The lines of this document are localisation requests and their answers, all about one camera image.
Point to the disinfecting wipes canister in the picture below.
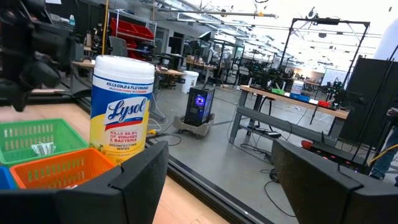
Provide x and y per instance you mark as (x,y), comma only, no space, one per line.
(121,93)

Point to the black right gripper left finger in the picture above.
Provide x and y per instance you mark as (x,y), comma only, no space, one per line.
(93,207)

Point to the small green basket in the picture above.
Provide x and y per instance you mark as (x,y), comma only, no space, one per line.
(277,91)

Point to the red shelf bins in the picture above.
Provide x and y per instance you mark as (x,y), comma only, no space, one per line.
(133,31)

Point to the blue plastic basket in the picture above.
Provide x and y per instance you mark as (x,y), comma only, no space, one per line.
(6,179)

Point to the small blue basket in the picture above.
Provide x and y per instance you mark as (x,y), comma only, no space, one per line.
(294,96)
(305,99)

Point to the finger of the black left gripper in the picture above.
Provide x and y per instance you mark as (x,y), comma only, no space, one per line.
(14,93)
(40,76)

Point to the wooden workbench grey frame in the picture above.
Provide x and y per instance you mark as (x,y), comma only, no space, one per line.
(280,124)

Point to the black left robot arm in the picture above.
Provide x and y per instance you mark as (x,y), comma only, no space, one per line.
(12,37)

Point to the black background robot arm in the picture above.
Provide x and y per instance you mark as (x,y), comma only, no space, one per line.
(267,79)
(342,95)

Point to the orange plastic basket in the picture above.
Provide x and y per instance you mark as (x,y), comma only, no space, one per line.
(102,165)

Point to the grey dolly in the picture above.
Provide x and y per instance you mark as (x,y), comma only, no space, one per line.
(194,130)

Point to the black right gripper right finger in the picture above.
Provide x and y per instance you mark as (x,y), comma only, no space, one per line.
(326,199)

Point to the grey office chair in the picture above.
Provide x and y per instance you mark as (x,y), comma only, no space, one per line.
(118,46)

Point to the wooden desk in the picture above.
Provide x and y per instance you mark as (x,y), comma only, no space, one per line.
(171,72)

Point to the small white canister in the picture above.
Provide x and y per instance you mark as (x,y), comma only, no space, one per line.
(297,87)

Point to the black station frame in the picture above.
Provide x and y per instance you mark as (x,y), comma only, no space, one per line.
(326,21)

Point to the black power strip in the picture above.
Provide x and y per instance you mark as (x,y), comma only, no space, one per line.
(272,134)

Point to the white trash bin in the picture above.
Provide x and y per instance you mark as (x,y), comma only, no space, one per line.
(190,82)

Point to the green plastic basket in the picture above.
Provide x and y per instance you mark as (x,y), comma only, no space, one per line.
(76,143)

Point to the whiteboard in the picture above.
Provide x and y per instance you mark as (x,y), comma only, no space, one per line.
(332,76)

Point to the red floor object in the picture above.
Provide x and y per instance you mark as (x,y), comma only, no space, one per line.
(306,144)

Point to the small red basket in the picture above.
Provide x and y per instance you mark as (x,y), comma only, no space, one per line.
(324,104)

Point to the black partition panel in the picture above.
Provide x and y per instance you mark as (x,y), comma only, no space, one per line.
(367,81)

